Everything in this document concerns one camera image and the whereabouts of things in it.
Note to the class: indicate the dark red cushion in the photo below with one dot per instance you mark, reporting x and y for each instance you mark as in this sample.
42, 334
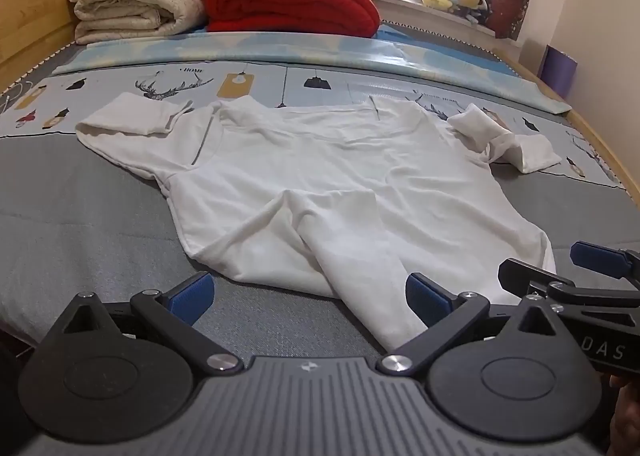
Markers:
507, 8

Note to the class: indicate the purple box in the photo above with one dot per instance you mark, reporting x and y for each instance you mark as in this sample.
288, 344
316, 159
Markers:
560, 71

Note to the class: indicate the deer print bed sheet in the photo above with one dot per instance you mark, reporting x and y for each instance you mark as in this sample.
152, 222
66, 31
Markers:
100, 86

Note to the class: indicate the light blue folded blanket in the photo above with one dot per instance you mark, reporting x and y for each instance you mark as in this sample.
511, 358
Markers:
300, 48

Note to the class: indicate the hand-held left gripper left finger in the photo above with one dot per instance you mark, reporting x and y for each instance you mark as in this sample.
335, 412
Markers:
192, 297

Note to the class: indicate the folded red blanket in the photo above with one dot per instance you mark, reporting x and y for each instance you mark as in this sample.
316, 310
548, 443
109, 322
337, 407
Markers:
290, 1

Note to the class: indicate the window sill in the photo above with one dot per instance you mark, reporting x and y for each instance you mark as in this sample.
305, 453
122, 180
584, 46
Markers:
400, 3

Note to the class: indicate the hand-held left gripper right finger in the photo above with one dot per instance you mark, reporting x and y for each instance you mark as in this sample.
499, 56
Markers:
425, 297

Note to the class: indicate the grey bed mattress cover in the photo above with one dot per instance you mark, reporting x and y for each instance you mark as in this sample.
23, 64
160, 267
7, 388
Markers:
75, 216

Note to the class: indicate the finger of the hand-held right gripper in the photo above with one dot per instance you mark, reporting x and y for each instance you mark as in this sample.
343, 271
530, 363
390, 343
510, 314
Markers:
595, 256
520, 273

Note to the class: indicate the white long-sleeved shirt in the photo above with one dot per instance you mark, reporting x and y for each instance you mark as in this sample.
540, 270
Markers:
350, 176

